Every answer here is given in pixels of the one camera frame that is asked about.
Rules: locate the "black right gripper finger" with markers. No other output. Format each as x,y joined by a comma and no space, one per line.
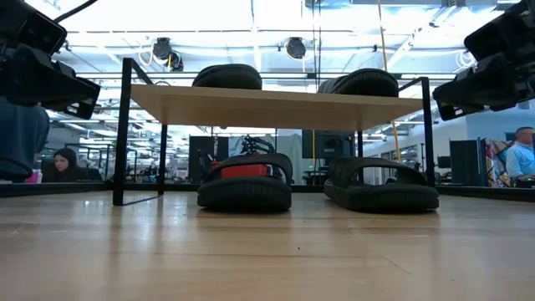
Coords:
480,88

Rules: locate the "wooden shelf black metal frame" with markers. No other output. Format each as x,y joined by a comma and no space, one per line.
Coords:
271,106

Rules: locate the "grey cloth cover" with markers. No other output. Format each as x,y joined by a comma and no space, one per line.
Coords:
288,146

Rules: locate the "pink bottle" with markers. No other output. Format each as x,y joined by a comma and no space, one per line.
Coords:
34,176

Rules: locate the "red box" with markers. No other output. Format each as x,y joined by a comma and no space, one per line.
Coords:
244,171

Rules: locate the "black partition panel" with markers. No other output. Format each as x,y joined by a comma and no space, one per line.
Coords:
200,146

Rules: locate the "black aluminium table frame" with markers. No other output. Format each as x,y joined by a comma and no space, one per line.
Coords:
62,189

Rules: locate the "colourful patchwork wall hanging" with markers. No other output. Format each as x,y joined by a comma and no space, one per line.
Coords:
495,163

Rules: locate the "black machine part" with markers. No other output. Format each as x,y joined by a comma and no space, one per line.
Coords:
257,144

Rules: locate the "person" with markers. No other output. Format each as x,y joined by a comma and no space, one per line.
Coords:
64,167
520,159
21,138

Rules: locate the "black equipment cabinet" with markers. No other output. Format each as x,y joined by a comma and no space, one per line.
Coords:
330,144

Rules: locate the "black rubber slide sandal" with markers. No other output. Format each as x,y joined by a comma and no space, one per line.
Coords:
363,83
376,198
244,194
227,77

